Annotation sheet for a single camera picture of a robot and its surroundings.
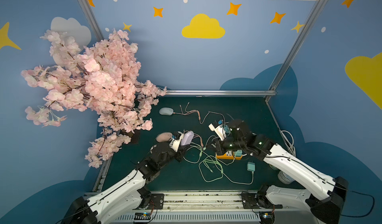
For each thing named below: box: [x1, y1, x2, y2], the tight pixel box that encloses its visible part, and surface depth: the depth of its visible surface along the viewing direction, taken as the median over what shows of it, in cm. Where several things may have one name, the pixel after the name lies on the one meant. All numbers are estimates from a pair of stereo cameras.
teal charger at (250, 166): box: [246, 160, 256, 172], surface depth 86 cm
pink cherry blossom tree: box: [21, 28, 167, 168], surface depth 63 cm
